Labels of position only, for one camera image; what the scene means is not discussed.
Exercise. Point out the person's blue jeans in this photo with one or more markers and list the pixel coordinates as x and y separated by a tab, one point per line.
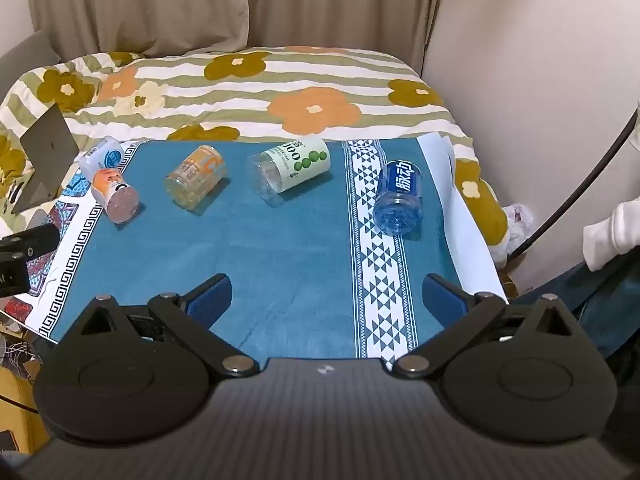
610	305

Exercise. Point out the blue label water bottle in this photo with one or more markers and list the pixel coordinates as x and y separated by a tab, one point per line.
400	190

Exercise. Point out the white blue label bottle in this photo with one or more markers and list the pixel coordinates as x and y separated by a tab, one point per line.
102	157

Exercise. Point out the person's white top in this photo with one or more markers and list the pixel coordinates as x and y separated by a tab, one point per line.
610	235

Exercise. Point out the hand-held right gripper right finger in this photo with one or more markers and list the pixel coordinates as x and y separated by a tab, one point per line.
442	300

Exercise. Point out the grey sofa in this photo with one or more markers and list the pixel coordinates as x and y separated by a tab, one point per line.
25	55

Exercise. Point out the green dotted label bottle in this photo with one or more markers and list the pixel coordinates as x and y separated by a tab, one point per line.
295	165

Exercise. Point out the blue patterned cloth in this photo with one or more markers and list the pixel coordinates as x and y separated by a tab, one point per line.
280	260

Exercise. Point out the yellow box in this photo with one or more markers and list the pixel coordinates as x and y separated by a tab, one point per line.
15	410

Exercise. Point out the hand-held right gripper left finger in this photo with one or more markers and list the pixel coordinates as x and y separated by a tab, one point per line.
212	300

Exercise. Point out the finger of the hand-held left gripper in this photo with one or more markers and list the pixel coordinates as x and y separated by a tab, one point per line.
35	240

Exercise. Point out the grey laptop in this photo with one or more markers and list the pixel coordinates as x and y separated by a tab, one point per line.
47	150

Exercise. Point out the white plastic bag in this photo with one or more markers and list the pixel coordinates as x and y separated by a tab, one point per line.
520	217

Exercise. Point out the orange label clear bottle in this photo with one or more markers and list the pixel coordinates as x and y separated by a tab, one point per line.
197	172

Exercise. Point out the pink drink bottle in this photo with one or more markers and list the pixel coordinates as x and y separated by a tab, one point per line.
112	191

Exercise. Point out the beige curtain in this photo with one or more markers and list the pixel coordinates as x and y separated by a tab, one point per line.
150	0

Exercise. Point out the striped floral blanket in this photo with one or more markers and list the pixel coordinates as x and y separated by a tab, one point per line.
310	107

